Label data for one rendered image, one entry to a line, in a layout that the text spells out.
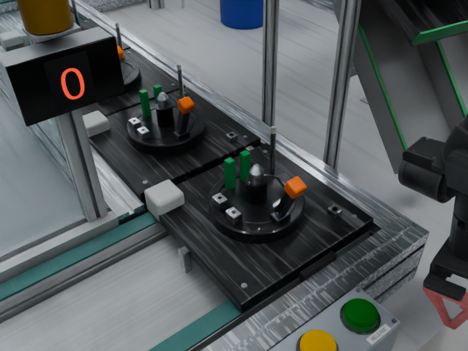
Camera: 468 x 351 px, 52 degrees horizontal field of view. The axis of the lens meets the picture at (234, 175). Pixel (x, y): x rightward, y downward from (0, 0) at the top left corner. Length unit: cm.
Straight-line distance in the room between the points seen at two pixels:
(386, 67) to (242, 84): 52
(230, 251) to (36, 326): 27
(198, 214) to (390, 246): 27
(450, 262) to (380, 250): 10
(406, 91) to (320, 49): 66
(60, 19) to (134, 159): 34
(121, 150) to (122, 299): 28
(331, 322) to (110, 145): 48
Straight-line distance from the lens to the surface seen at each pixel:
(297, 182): 60
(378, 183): 96
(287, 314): 62
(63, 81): 57
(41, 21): 55
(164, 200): 71
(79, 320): 69
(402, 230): 73
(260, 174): 66
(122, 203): 77
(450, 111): 84
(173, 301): 68
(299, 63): 136
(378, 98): 76
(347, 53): 75
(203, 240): 67
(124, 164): 82
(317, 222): 70
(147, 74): 108
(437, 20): 74
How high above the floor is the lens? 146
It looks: 39 degrees down
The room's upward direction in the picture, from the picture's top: 2 degrees counter-clockwise
